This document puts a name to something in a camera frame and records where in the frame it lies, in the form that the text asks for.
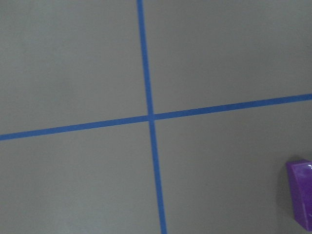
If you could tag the purple trapezoid block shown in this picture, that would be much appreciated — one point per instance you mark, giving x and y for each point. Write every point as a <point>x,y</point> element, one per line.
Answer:
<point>300,183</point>

